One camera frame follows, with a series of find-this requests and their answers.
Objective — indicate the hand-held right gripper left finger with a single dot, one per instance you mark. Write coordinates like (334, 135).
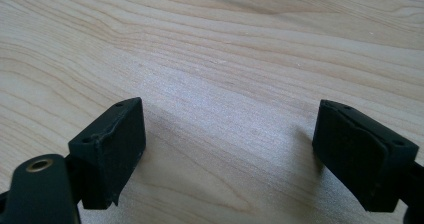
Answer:
(110, 150)

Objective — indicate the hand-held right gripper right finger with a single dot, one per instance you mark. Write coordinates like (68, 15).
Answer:
(360, 157)

